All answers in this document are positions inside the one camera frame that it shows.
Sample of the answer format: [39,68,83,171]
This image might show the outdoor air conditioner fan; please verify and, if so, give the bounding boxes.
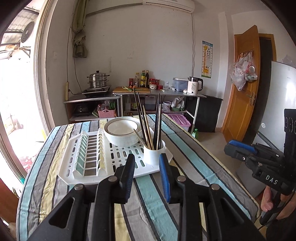
[21,21,35,43]

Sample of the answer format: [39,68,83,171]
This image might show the clear plastic storage box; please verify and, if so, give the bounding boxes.
[173,78,189,91]

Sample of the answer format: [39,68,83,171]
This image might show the white refrigerator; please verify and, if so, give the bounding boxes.
[237,62,295,197]

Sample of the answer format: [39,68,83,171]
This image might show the black induction stove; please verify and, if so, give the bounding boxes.
[82,85,111,97]

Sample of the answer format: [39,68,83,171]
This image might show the white utensil cup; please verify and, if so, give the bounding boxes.
[143,141,166,166]

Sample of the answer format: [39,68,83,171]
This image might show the person's right hand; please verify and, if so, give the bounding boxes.
[260,185,296,220]

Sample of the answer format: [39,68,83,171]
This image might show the dark sauce bottle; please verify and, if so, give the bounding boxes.
[145,70,149,88]

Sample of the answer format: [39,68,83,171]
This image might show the metal kitchen shelf table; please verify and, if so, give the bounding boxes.
[64,87,205,123]

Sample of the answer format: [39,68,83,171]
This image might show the steel steamer pot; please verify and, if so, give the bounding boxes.
[87,70,110,88]

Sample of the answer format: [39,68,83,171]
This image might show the wall air conditioner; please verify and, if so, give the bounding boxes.
[143,0,195,14]

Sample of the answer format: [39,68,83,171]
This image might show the white ceramic bowl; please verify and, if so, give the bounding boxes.
[104,116,142,148]

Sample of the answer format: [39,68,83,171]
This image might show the white plastic dish rack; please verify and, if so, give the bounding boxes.
[58,128,159,185]

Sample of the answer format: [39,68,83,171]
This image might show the green oil bottle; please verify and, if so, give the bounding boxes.
[140,70,146,87]

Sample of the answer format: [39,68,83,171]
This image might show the wooden door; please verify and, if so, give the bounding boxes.
[221,24,277,143]

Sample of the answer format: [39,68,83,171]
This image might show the giraffe wall poster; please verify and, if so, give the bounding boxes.
[201,41,213,78]

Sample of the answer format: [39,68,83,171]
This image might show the striped tablecloth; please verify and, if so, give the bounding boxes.
[16,115,259,240]

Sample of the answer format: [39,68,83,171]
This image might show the pink plastic basket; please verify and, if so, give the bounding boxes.
[97,105,116,118]

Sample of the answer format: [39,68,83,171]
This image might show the hanging plastic bags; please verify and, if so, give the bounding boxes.
[230,50,258,91]

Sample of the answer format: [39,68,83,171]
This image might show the white electric kettle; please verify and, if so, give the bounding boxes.
[187,77,204,95]

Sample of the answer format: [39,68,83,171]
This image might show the pink plastic lidded bin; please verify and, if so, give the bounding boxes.
[168,114,191,131]

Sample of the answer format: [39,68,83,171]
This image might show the wooden cutting board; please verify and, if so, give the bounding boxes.
[113,86,151,94]

